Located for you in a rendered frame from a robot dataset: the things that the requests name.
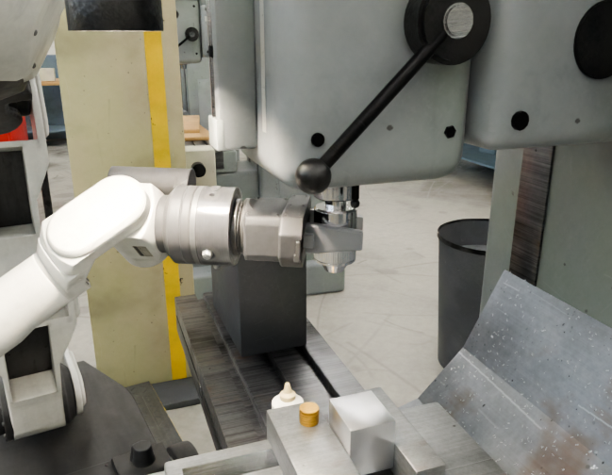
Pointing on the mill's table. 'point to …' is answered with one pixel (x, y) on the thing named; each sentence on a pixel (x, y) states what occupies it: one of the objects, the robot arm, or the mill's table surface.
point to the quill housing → (351, 93)
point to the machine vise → (441, 465)
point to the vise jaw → (306, 445)
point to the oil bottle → (286, 398)
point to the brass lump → (308, 414)
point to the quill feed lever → (437, 54)
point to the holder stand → (261, 304)
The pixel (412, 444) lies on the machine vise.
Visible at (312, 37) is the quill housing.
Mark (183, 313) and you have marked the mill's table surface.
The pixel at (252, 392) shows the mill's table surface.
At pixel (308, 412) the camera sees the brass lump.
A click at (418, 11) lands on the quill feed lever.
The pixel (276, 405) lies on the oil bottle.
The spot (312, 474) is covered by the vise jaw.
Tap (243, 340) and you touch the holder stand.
